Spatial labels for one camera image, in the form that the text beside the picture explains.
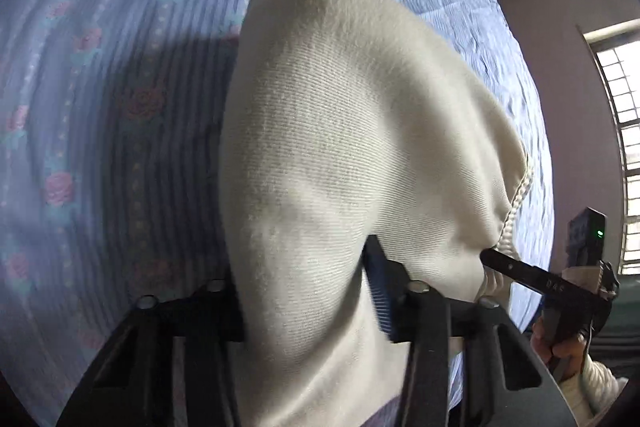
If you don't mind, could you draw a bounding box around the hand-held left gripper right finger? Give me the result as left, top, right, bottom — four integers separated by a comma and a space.
362, 237, 576, 427

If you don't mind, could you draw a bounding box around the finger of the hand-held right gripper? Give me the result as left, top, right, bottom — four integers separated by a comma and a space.
480, 247, 568, 295

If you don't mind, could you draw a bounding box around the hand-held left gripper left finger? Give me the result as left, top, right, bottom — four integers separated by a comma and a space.
55, 279, 246, 427

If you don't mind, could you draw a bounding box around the person's right forearm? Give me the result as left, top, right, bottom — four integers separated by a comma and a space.
557, 353, 630, 427

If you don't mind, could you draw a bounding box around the person's right hand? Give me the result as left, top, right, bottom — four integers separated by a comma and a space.
530, 314, 593, 378

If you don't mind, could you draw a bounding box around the barred window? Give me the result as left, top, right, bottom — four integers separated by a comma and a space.
575, 19, 640, 278

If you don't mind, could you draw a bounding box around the blue floral striped bed sheet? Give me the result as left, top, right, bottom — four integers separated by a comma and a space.
0, 0, 556, 427

